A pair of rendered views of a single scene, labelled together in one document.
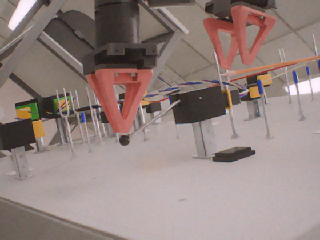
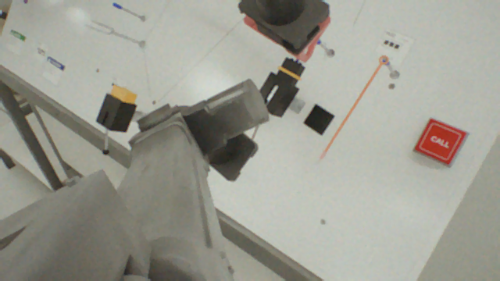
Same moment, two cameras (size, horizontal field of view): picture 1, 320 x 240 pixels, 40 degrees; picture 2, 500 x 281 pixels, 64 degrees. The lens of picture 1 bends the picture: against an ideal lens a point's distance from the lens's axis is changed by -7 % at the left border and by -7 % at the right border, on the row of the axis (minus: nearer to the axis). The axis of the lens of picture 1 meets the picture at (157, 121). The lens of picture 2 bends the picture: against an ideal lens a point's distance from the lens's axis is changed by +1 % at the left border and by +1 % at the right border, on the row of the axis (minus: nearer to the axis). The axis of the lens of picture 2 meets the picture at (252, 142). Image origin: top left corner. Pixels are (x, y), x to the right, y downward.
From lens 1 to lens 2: 0.71 m
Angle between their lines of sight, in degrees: 71
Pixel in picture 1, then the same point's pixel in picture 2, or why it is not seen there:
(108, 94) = not seen: hidden behind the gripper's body
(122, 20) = (219, 154)
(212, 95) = (288, 94)
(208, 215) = (351, 255)
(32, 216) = (239, 232)
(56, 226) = (269, 254)
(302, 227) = not seen: outside the picture
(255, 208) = (375, 254)
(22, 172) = not seen: hidden behind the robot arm
